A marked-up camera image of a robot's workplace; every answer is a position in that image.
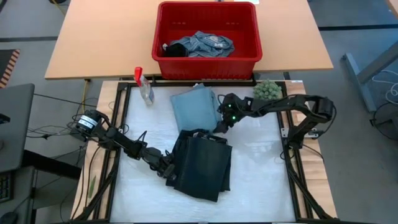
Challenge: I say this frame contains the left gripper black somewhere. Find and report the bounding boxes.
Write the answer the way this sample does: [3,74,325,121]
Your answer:
[143,147,177,182]

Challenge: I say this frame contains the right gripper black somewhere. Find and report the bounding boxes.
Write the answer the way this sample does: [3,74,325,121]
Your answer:
[213,92,254,134]

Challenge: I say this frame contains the dark blue jeans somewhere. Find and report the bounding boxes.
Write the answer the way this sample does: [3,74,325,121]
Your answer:
[165,129,233,203]

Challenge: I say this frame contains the light blue jeans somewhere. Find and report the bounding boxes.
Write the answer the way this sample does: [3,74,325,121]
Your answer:
[170,83,222,133]

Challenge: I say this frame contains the blue striped shirt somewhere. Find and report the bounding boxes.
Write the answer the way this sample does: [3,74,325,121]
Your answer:
[169,30,236,58]

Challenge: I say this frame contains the black garment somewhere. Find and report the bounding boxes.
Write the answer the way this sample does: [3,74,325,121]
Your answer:
[162,42,190,58]

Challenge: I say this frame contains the red plastic bin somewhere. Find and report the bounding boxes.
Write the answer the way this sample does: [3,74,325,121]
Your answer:
[151,1,264,81]

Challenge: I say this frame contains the green plastic strip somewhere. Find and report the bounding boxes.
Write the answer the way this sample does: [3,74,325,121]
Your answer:
[87,175,97,200]

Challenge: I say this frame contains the clear spray bottle red trigger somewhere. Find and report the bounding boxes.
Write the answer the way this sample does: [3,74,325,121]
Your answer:
[134,66,155,106]

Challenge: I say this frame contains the black desk crossbar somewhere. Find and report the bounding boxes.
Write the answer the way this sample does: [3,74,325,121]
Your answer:
[21,149,82,180]

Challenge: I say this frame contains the large light wooden table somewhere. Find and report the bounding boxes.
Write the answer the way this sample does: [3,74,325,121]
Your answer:
[44,0,334,81]

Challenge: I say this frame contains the grey metal table leg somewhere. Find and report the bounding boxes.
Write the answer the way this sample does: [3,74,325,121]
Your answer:
[341,40,398,113]

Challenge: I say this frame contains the grey desk top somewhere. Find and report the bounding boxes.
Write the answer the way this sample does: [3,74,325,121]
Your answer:
[0,83,35,174]

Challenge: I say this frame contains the black round stand base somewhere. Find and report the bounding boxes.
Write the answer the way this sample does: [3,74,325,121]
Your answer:
[369,101,398,147]

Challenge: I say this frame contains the black computer mouse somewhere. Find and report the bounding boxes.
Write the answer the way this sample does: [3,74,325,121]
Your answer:
[0,211,19,224]

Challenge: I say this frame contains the black orange striped mat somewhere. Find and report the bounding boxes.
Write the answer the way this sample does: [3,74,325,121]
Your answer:
[0,49,21,89]

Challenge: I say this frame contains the black aluminium frame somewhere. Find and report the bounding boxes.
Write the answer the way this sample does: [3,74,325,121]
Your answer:
[70,80,338,224]

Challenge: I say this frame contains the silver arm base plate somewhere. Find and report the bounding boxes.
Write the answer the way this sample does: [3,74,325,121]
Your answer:
[281,126,324,138]

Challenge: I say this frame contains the yellow cable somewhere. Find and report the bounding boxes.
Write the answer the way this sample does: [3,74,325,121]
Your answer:
[81,78,91,110]

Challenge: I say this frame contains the black cable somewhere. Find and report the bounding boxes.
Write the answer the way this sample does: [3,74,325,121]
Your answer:
[26,124,94,140]

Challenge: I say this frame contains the white cable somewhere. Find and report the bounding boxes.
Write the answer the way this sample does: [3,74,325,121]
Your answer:
[371,68,398,106]

